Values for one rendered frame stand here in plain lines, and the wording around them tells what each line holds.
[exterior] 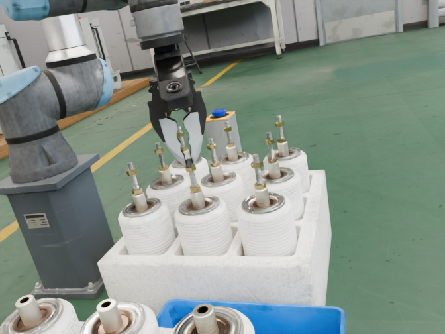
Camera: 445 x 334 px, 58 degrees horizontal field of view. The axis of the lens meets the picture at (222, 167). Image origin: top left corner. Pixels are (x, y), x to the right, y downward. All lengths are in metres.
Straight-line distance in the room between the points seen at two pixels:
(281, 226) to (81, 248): 0.52
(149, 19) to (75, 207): 0.50
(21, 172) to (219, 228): 0.48
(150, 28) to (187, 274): 0.40
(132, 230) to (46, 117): 0.36
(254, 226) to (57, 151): 0.51
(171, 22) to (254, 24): 5.05
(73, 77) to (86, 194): 0.27
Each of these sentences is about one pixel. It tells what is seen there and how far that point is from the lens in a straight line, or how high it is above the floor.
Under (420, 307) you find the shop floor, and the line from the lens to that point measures 0.87.
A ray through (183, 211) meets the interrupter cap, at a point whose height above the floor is 0.25.
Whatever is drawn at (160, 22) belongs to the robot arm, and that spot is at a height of 0.57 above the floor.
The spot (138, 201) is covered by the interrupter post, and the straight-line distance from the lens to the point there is 0.77.
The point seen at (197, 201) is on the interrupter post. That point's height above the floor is 0.26.
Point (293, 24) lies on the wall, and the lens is 5.64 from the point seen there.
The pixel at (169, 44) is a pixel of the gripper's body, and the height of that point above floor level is 0.53.
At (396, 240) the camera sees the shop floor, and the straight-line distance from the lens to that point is 1.05.
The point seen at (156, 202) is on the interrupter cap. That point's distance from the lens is 0.79.
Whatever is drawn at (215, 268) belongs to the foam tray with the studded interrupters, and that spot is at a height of 0.17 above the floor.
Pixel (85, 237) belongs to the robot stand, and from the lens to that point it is 1.02.
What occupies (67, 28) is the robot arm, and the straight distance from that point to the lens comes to 1.01.
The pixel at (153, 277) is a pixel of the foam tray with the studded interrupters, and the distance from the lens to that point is 0.76.
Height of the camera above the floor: 0.55
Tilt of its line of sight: 20 degrees down
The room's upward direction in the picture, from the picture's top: 11 degrees counter-clockwise
